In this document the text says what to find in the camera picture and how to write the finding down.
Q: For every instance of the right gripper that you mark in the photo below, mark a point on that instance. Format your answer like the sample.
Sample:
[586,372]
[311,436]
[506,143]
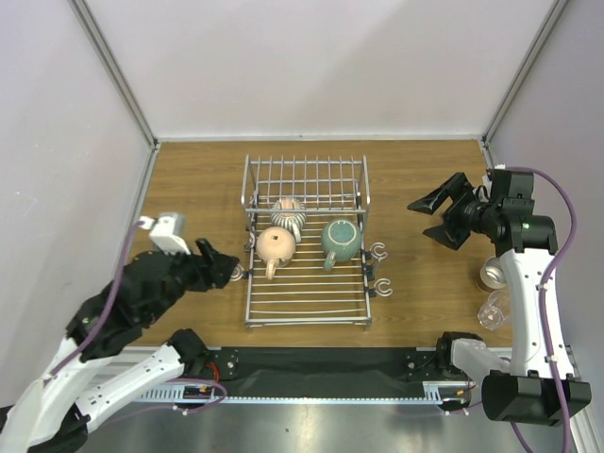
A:
[455,213]

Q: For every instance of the beige ceramic mug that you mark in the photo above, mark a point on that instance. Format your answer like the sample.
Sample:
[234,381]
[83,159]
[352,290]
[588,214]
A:
[275,247]

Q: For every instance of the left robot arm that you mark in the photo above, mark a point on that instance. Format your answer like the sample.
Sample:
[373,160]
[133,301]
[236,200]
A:
[59,411]

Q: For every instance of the steel tumbler cup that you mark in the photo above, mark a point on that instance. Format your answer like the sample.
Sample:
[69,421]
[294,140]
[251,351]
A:
[491,276]

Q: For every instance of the white cable duct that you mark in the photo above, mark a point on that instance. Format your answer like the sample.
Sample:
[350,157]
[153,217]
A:
[399,393]

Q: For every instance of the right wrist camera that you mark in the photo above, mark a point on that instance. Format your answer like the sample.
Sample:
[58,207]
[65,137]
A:
[488,178]

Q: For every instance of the white ribbed mug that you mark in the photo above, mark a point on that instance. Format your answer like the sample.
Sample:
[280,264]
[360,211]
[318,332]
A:
[289,213]

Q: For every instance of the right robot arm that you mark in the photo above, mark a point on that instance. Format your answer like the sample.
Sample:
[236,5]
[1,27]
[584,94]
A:
[538,385]

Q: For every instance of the teal ceramic mug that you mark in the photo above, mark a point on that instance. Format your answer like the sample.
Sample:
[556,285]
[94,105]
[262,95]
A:
[341,241]

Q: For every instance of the black base mat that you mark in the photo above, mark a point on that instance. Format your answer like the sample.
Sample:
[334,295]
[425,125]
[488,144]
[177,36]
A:
[250,366]

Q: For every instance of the metal wire dish rack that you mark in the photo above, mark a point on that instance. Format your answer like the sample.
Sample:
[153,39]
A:
[303,292]

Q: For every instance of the clear glass cup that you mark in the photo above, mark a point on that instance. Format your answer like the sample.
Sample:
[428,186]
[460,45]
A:
[495,312]

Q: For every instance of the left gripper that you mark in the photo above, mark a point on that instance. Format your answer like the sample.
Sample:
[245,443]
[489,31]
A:
[221,266]

